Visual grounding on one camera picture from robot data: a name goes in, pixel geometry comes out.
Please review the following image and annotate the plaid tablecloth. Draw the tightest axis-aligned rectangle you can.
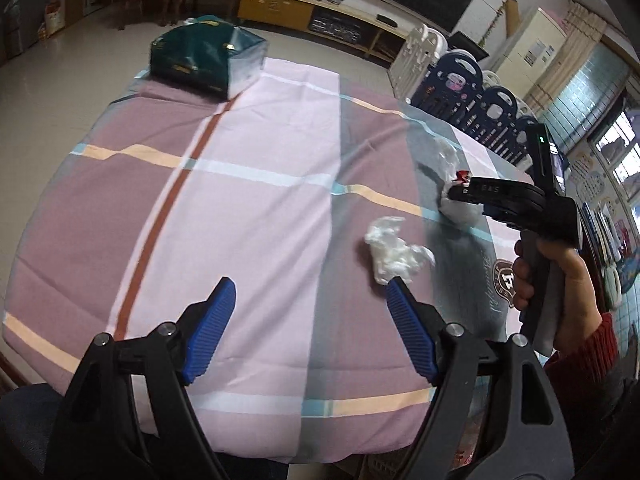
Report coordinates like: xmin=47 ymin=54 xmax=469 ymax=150
xmin=3 ymin=59 xmax=522 ymax=463

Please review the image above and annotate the white plastic bag wad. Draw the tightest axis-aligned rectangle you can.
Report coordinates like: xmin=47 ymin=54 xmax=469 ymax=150
xmin=432 ymin=136 xmax=485 ymax=229

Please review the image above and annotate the red sweater sleeve forearm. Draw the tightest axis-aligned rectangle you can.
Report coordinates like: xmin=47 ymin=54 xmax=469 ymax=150
xmin=544 ymin=313 xmax=620 ymax=387

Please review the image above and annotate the person's dark jeans leg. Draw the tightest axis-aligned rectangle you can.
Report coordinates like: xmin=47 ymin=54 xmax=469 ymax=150
xmin=1 ymin=384 xmax=63 ymax=479

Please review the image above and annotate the blue white baby fence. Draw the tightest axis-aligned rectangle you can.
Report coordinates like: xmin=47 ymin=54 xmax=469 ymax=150
xmin=388 ymin=24 xmax=538 ymax=169

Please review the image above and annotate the beige curtain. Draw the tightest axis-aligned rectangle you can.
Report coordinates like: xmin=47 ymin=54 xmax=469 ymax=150
xmin=525 ymin=1 xmax=608 ymax=115

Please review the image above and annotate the white tissue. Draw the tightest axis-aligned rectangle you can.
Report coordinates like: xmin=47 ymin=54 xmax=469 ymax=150
xmin=363 ymin=217 xmax=436 ymax=285

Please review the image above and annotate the person's right hand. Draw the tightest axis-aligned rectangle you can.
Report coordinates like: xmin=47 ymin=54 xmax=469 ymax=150
xmin=513 ymin=231 xmax=602 ymax=356

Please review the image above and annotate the wooden tv cabinet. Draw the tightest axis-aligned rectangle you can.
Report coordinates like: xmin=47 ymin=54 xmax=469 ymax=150
xmin=236 ymin=0 xmax=408 ymax=65

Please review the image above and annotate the white standing air conditioner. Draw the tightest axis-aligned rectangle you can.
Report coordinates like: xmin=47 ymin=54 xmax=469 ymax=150
xmin=490 ymin=8 xmax=566 ymax=99

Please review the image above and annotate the dark green gift bag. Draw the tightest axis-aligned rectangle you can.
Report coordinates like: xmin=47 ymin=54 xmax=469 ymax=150
xmin=150 ymin=15 xmax=269 ymax=101

